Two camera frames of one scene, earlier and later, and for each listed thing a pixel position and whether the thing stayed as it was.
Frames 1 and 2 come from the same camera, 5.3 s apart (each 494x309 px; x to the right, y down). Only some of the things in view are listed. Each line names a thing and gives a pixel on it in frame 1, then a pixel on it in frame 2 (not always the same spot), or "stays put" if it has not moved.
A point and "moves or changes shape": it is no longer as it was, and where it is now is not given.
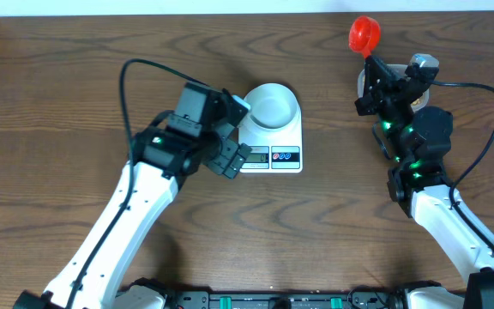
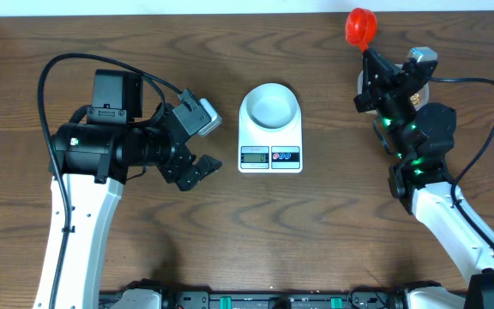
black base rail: x=284 y=299 stays put
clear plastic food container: x=400 y=70 stays put
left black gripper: x=230 y=158 → x=174 y=169
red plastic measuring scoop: x=364 y=34 moves or changes shape
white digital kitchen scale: x=272 y=153 stays put
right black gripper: x=376 y=94 stays put
